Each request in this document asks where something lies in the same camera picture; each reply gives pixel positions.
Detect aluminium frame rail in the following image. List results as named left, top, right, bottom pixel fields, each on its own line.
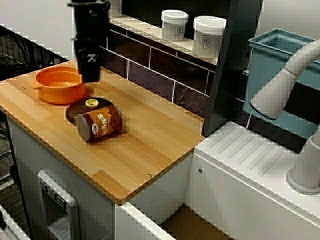
left=0, top=203, right=28, bottom=240

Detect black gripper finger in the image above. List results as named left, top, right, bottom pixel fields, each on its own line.
left=76, top=52, right=102, bottom=83

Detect white labelled jar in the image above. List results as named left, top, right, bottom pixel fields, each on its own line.
left=160, top=9, right=189, bottom=42
left=192, top=15, right=227, bottom=60

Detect brown lid with yellow knob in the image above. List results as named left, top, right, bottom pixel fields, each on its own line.
left=65, top=98, right=115, bottom=126

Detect white plain container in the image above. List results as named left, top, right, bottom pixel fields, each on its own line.
left=109, top=0, right=123, bottom=16

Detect orange plastic pot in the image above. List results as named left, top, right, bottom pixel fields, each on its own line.
left=29, top=66, right=87, bottom=105

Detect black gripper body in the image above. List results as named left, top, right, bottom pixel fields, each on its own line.
left=72, top=4, right=110, bottom=60

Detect grey toy faucet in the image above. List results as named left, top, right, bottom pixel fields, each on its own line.
left=249, top=38, right=320, bottom=196

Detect beige shelf ledge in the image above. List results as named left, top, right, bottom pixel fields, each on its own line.
left=109, top=16, right=219, bottom=66

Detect orange beans can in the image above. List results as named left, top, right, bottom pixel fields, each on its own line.
left=76, top=104, right=124, bottom=143

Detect dark grey upright panel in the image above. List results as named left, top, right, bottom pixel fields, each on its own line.
left=201, top=0, right=265, bottom=137

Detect white kitchen cabinet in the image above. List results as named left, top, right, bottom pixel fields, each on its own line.
left=4, top=112, right=195, bottom=240

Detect teal plastic bin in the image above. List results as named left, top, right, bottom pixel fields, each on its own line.
left=243, top=28, right=320, bottom=141

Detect grey dishwasher door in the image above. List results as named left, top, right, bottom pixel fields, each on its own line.
left=36, top=170, right=81, bottom=240

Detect dark tiled backsplash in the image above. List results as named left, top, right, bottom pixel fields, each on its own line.
left=99, top=22, right=251, bottom=131

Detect white sink unit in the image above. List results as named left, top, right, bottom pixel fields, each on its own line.
left=114, top=121, right=320, bottom=240

